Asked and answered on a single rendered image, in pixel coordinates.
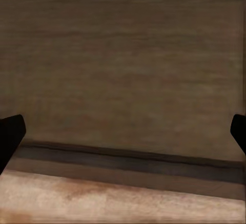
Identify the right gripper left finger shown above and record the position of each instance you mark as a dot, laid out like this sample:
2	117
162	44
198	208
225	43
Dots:
12	131

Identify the cabinet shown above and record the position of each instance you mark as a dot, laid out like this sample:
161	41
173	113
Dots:
132	92

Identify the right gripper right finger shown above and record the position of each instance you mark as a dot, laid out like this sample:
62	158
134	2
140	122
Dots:
238	130

